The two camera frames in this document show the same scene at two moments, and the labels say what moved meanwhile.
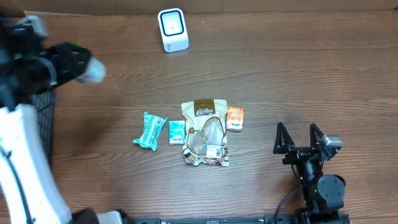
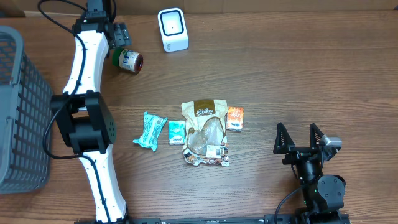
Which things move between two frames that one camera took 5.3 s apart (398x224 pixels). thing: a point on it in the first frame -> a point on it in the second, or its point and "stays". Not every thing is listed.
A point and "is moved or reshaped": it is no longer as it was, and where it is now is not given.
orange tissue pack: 235,119 stays
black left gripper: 59,55 -> 124,36
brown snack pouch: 207,140 stays
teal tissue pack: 176,132 stays
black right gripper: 297,154 stays
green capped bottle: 95,72 is moved or reshaped
